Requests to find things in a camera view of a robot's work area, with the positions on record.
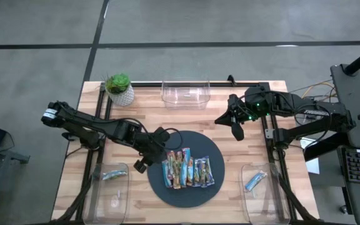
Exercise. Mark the red and green granola bar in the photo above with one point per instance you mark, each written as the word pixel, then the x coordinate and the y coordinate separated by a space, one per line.
pixel 171 157

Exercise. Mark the blue granola bar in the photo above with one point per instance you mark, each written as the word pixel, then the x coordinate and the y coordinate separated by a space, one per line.
pixel 255 181
pixel 185 168
pixel 166 175

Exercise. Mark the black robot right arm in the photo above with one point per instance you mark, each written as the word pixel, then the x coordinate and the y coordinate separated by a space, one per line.
pixel 311 112

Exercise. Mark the teal granola bar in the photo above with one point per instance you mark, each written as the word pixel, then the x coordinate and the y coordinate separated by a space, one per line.
pixel 114 175

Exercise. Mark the succulent in white patterned pot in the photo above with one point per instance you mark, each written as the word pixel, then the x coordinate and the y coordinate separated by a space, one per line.
pixel 119 84

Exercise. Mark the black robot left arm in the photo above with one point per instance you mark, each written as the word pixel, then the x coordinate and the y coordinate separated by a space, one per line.
pixel 83 122

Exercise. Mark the dark grey workstation desk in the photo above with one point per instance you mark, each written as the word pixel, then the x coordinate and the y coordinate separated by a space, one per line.
pixel 352 90

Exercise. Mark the white paper sheet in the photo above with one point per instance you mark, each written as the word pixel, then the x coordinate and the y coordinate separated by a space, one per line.
pixel 306 143
pixel 312 167

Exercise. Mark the small black clamp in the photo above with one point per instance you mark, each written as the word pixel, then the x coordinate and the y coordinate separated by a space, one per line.
pixel 231 79

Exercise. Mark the dark round plate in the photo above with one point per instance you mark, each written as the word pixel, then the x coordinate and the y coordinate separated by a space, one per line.
pixel 198 197

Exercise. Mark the silver metal bracket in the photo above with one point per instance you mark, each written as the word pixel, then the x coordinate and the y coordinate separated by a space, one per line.
pixel 269 134

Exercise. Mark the clear plastic bin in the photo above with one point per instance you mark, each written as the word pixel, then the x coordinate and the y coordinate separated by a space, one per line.
pixel 184 97
pixel 105 206
pixel 261 209

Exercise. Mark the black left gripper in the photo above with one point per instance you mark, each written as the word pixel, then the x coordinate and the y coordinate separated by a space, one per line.
pixel 150 147

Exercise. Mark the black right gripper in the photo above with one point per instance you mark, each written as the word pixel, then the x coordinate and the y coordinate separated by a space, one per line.
pixel 244 109

